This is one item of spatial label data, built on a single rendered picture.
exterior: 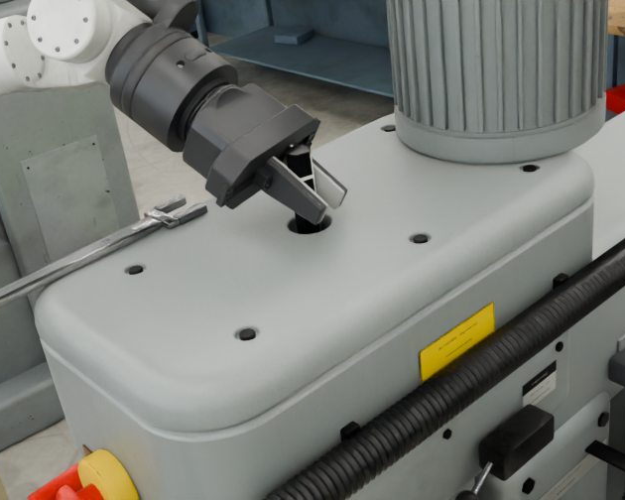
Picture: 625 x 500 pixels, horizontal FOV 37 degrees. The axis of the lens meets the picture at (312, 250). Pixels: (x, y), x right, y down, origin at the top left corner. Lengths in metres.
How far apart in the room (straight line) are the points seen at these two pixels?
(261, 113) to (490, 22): 0.20
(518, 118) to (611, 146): 0.38
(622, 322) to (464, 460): 0.27
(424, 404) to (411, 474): 0.11
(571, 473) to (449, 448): 0.24
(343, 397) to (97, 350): 0.18
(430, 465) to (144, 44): 0.42
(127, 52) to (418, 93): 0.26
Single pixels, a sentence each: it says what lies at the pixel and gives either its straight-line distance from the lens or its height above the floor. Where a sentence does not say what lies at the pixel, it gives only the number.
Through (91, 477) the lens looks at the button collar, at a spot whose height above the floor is 1.78.
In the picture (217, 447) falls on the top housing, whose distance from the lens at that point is 0.62.
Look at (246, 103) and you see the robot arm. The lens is 0.77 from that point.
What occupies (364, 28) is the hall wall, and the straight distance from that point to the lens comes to 7.00.
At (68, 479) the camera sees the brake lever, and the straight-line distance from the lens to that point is 0.85.
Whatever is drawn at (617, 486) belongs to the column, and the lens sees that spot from 1.27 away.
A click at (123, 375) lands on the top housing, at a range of 0.65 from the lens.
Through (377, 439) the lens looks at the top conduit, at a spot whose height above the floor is 1.80.
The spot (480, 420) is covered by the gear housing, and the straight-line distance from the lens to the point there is 0.84.
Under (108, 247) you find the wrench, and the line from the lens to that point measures 0.78.
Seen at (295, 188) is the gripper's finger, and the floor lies 1.93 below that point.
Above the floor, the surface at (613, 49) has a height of 0.50.
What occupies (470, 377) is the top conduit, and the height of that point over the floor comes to 1.80.
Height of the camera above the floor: 2.24
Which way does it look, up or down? 29 degrees down
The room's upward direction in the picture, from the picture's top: 8 degrees counter-clockwise
